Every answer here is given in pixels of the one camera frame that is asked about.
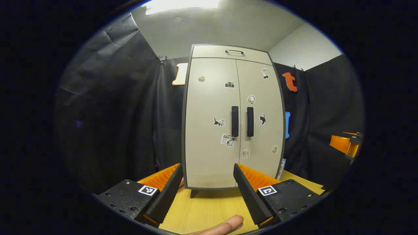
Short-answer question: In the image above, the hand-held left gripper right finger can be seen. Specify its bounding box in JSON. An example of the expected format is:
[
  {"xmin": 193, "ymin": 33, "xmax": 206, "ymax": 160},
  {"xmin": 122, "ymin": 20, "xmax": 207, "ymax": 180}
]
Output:
[{"xmin": 233, "ymin": 163, "xmax": 330, "ymax": 229}]

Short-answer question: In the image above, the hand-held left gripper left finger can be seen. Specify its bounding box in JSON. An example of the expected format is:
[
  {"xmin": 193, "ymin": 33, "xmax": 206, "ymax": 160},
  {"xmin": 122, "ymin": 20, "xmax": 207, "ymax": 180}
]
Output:
[{"xmin": 96, "ymin": 163, "xmax": 184, "ymax": 228}]

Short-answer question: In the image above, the grey double-door shoe cabinet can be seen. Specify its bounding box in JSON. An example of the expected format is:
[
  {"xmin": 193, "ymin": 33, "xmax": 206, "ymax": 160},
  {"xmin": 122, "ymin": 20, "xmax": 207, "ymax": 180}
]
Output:
[{"xmin": 182, "ymin": 44, "xmax": 287, "ymax": 198}]

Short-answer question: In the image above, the shoe cabinet door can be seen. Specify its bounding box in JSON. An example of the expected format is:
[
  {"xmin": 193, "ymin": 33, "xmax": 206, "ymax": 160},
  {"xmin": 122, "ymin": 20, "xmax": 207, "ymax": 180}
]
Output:
[
  {"xmin": 185, "ymin": 58, "xmax": 241, "ymax": 189},
  {"xmin": 236, "ymin": 60, "xmax": 284, "ymax": 187}
]

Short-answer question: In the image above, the black backdrop cloth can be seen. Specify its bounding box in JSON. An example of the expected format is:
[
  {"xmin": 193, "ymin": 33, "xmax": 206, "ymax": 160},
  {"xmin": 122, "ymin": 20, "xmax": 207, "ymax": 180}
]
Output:
[{"xmin": 56, "ymin": 13, "xmax": 364, "ymax": 196}]

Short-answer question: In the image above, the ceiling light panel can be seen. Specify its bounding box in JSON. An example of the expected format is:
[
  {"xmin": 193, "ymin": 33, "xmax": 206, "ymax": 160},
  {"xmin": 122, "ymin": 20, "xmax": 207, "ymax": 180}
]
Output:
[{"xmin": 145, "ymin": 0, "xmax": 220, "ymax": 16}]

